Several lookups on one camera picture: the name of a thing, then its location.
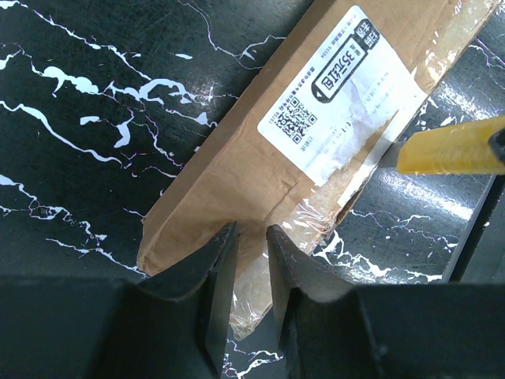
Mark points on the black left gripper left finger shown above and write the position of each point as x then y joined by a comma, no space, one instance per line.
172,325

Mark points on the yellow utility knife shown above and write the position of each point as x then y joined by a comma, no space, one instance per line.
466,148

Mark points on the brown cardboard express box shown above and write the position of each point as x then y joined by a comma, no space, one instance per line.
305,136

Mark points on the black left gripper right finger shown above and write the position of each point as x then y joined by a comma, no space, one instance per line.
331,328

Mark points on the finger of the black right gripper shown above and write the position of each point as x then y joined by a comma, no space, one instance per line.
479,254

